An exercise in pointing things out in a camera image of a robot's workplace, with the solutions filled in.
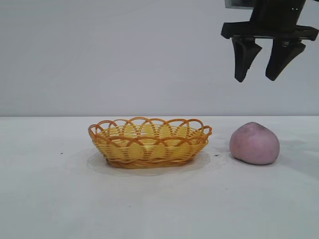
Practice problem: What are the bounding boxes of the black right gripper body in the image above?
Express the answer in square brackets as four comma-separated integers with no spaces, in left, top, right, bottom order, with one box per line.
[221,0,319,42]

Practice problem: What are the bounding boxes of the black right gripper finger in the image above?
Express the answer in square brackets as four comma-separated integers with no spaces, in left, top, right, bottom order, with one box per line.
[265,38,307,81]
[231,37,263,83]

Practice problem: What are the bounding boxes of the yellow woven plastic basket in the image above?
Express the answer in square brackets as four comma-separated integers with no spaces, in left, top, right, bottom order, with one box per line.
[87,116,213,170]

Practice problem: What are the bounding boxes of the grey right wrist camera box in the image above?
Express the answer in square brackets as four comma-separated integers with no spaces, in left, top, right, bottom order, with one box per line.
[224,0,254,9]

